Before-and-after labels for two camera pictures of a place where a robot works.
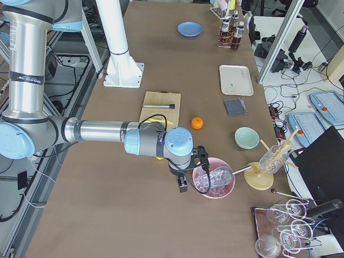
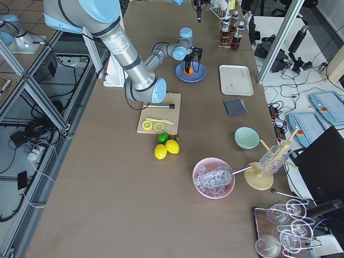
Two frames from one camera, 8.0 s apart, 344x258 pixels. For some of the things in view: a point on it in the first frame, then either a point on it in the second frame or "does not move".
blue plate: x=189 y=29 -> x=199 y=72
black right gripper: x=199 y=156 -> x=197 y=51
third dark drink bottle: x=234 y=18 does not move
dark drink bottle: x=226 y=35 does not move
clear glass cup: x=273 y=159 does not move
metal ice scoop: x=222 y=176 does not move
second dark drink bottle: x=236 y=40 does not move
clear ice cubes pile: x=219 y=176 does not move
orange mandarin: x=196 y=123 -> x=191 y=70
